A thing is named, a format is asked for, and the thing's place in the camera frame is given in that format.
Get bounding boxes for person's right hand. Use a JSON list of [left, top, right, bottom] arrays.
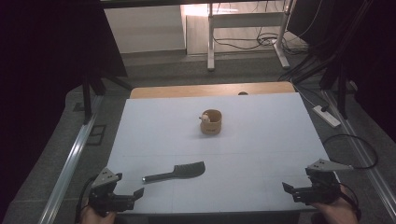
[[310, 194, 360, 224]]

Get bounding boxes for white power strip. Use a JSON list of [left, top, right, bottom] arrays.
[[312, 105, 342, 129]]

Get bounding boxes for wooden table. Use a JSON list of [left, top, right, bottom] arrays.
[[129, 81, 296, 100]]

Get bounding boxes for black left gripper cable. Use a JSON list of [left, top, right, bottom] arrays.
[[74, 175, 98, 224]]

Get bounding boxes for black floor plate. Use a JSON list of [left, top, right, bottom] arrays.
[[85, 124, 107, 147]]

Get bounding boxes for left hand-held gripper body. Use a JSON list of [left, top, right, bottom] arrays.
[[88, 167, 135, 217]]

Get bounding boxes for black floor cables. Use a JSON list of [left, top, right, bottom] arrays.
[[214, 29, 309, 56]]

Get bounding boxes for black curtain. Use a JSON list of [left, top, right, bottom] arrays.
[[0, 0, 129, 213]]

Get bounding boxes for round wooden cup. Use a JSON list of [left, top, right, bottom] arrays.
[[200, 108, 223, 135]]

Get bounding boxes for aluminium rail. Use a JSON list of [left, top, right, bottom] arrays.
[[37, 94, 105, 224], [321, 89, 396, 220]]

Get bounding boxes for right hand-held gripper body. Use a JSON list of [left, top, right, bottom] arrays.
[[295, 158, 354, 204]]

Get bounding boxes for black metal stand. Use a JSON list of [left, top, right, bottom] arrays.
[[81, 73, 134, 126]]

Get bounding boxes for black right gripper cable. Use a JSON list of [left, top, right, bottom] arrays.
[[321, 133, 379, 171]]

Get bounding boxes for white desk frame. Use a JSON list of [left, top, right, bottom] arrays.
[[206, 0, 295, 72]]

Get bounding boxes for white power strip cable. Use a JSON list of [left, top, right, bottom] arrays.
[[291, 81, 317, 107]]

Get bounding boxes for person's left hand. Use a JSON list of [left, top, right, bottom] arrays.
[[79, 204, 117, 224]]

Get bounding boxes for black tripod stand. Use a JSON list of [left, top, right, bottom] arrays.
[[277, 0, 396, 120]]

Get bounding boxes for black spatula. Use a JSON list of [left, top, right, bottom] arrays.
[[142, 161, 206, 184]]

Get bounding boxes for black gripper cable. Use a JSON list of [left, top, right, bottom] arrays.
[[74, 175, 98, 224], [321, 133, 379, 171]]

